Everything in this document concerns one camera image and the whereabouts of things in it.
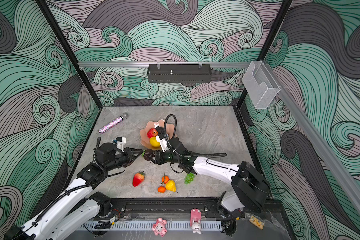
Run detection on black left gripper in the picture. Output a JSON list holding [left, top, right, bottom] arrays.
[[105, 147, 143, 173]]

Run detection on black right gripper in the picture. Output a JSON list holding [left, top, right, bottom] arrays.
[[145, 147, 183, 166]]

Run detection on red fake strawberry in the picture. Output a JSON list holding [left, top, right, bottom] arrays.
[[133, 172, 145, 187]]

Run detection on pink scalloped fruit bowl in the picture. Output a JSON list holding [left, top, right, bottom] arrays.
[[140, 120, 165, 151]]

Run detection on yellow fake lemon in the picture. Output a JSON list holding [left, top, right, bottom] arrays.
[[149, 137, 161, 148]]

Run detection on red fake apple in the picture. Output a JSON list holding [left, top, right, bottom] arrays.
[[147, 128, 159, 139]]

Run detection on yellow fake pear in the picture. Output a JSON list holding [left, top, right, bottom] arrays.
[[165, 180, 177, 192]]

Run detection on dark brown fake fig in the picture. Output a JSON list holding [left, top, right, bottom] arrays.
[[142, 149, 155, 161]]

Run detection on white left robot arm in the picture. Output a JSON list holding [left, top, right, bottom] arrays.
[[4, 138, 143, 240]]

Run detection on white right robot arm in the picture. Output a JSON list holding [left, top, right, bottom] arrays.
[[144, 137, 271, 213]]

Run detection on green fake grape bunch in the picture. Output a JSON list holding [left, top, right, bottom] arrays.
[[185, 173, 195, 185]]

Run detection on orange fake tangerine upper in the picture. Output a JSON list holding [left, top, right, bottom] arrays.
[[162, 174, 170, 184]]

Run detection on orange fake tangerine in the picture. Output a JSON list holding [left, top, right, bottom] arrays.
[[162, 174, 170, 184], [158, 186, 166, 193]]

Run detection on orange fake tangerine lower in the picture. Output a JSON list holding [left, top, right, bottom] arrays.
[[158, 186, 166, 193]]

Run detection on pink glitter microphone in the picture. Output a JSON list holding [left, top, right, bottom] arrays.
[[98, 113, 129, 134]]

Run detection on pink and white bunny toy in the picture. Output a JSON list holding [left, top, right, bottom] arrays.
[[190, 209, 202, 234]]

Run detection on pink toy figure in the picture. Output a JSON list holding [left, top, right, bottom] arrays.
[[152, 218, 168, 237]]

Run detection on yellow label tag right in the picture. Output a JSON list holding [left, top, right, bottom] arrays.
[[249, 215, 265, 230]]

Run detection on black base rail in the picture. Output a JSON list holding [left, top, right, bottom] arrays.
[[111, 197, 284, 219]]

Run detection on white slotted cable duct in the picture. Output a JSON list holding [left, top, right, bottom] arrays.
[[77, 220, 223, 232]]

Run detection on black perforated wall tray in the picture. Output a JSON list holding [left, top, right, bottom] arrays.
[[147, 64, 212, 84]]

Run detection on grey aluminium rail back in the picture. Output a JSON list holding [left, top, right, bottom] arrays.
[[78, 61, 250, 69]]

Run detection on grey aluminium rail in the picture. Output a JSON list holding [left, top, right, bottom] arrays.
[[78, 61, 250, 69], [265, 63, 360, 216]]

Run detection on clear plastic wall box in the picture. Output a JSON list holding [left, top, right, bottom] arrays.
[[242, 61, 280, 110]]

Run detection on black corner frame post left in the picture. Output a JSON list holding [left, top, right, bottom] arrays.
[[35, 0, 103, 111]]

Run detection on black corner frame post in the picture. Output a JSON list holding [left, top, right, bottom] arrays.
[[237, 1, 292, 110], [35, 0, 103, 111]]

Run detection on black corner frame post right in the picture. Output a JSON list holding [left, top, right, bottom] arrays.
[[237, 1, 292, 110]]

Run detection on grey aluminium rail right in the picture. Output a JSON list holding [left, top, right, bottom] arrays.
[[265, 63, 360, 216]]

